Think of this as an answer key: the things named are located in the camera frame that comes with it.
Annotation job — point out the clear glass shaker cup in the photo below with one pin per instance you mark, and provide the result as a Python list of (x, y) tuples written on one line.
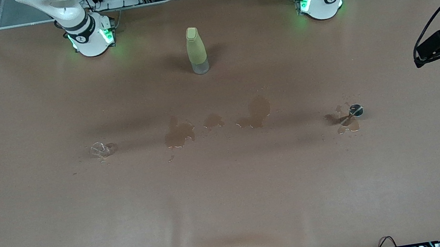
[(99, 150)]

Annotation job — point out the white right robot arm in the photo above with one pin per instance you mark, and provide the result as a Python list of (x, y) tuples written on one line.
[(89, 38)]

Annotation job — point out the brown liquid puddle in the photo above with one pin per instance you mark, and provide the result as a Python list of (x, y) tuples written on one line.
[(351, 128), (259, 109), (213, 121), (178, 136)]

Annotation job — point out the yellow-green bottle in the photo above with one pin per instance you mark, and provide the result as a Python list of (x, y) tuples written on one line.
[(195, 48)]

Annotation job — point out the brown table mat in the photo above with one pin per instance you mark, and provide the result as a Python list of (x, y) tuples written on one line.
[(232, 204)]

